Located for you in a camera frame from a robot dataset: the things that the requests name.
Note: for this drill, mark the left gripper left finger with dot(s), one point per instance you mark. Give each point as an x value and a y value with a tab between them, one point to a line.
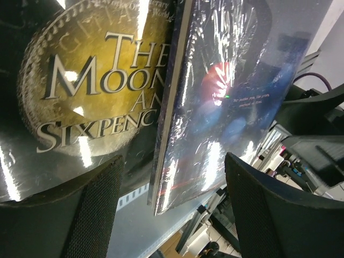
73	219

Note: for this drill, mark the black Moon and Sixpence book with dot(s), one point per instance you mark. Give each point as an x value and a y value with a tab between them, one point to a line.
81	82

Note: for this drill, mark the dark purple planets book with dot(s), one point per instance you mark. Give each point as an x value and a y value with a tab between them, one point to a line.
230	66

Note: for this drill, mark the slotted grey cable duct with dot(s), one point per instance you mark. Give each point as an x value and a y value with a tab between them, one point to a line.
137	232

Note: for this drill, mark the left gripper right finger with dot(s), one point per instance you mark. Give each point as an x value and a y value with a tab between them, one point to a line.
274	219

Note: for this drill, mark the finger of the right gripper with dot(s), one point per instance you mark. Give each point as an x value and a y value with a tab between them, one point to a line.
302	116

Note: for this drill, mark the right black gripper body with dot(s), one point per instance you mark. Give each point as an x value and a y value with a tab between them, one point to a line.
322	155

